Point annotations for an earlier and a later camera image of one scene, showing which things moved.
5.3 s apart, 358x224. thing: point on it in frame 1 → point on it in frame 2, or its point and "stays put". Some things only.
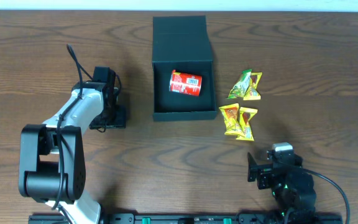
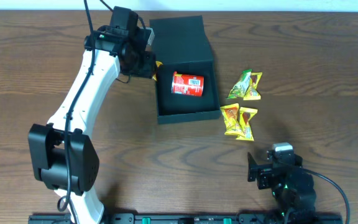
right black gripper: [260, 172] stays put
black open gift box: [181, 43] stays put
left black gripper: [110, 121] → [148, 64]
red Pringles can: [185, 83] stays put
